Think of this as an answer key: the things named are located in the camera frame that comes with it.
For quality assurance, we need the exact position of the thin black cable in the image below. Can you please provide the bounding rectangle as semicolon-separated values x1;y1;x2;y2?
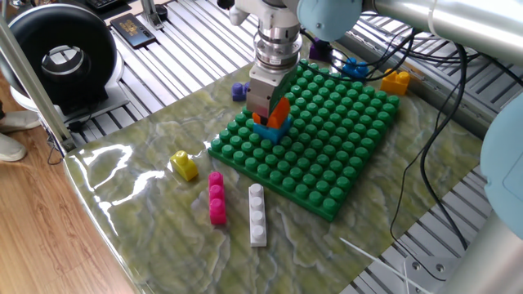
388;114;447;283

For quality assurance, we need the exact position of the yellow two-stud block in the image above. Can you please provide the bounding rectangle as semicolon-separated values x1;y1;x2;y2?
379;68;411;96

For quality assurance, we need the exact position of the violet two-stud block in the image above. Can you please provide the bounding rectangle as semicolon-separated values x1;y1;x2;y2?
230;81;251;102

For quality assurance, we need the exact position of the black smartphone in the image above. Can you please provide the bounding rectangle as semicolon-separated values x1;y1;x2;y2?
109;12;157;50

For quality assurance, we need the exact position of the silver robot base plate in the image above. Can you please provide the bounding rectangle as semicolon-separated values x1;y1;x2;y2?
404;255;450;294

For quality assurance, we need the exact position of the black keyboard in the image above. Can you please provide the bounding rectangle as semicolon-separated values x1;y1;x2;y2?
83;0;123;11

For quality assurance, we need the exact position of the orange large block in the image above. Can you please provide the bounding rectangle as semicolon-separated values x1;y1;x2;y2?
251;96;292;130

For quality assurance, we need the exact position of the yellow-green one-stud block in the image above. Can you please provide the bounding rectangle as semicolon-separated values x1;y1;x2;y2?
169;149;199;182

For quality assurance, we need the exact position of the white shoe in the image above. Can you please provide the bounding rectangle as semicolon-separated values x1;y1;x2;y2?
0;109;42;134
0;132;28;163

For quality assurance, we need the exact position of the silver Schunk gripper body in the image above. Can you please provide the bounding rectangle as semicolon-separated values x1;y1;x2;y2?
245;64;299;120

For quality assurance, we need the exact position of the white zip tie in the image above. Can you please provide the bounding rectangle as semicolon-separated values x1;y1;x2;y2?
338;237;432;294

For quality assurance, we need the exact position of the metal stand post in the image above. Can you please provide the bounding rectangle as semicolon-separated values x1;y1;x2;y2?
141;0;164;30

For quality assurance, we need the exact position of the aluminium frame post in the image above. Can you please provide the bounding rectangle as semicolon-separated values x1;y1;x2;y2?
0;11;78;153

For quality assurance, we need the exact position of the dark blue two-stud block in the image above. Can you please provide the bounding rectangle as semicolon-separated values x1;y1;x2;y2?
341;57;369;81

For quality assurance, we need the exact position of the dark purple one-stud block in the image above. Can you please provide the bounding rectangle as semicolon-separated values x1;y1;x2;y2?
308;38;334;64

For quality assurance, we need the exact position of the green marble pattern mat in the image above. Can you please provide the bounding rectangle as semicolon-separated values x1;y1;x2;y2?
63;27;485;294

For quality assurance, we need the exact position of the white four-stud block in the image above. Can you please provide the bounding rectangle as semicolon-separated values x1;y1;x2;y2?
248;183;268;248

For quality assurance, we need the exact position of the light blue four-stud block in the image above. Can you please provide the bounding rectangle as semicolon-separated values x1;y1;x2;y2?
252;115;293;145

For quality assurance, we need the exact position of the pink three-stud block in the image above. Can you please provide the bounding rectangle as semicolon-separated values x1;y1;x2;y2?
208;171;228;225

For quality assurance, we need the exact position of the green studded baseplate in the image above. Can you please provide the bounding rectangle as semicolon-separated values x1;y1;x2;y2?
207;58;402;224

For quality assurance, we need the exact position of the black ring-shaped device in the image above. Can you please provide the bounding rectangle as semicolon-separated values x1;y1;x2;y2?
7;3;123;115

